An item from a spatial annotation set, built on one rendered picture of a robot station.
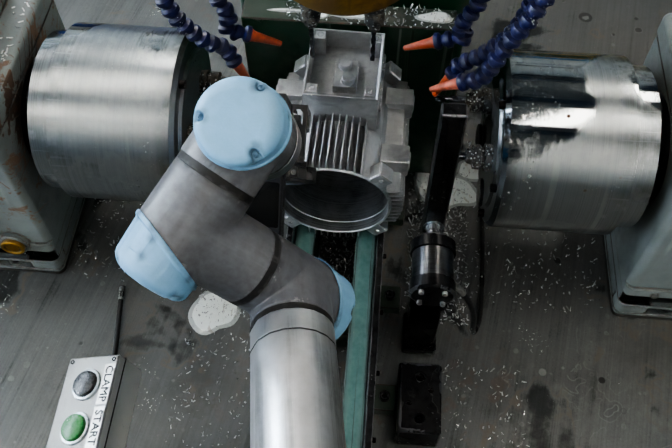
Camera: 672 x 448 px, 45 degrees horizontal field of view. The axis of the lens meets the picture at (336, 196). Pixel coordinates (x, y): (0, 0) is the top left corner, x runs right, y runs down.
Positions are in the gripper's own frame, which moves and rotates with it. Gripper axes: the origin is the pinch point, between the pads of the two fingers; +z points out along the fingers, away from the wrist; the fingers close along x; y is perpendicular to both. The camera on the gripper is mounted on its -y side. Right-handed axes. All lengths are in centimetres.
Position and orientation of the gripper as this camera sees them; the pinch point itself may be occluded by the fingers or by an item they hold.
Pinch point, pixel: (283, 180)
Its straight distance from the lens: 99.0
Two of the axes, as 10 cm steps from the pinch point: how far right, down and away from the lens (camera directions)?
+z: 0.4, 0.6, 10.0
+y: 0.7, -10.0, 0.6
